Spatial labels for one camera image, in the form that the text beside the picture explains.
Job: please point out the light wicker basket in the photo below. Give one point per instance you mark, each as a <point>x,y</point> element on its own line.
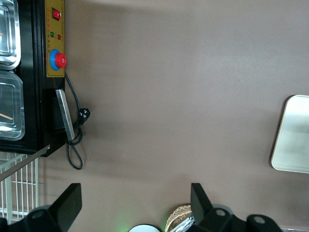
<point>176,215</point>

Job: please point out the silver metal lever bar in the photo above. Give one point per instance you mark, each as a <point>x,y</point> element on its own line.
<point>64,113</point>

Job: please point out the beige plastic tray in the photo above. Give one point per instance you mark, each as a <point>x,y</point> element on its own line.
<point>294,135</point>

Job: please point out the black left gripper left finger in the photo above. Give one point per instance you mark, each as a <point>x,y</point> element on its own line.
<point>62,212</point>

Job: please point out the thin wooden stick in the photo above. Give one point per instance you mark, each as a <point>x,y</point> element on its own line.
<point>6,116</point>

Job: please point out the stainless steel container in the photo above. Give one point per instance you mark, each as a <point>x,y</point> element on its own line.
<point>8,29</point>
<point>9,96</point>

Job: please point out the black machine with yellow panel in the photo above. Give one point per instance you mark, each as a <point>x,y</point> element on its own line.
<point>31,96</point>

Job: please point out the aluminium foil tray stack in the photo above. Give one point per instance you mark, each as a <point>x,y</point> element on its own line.
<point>187,224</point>

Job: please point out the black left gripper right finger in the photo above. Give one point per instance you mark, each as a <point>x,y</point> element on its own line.
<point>205,217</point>

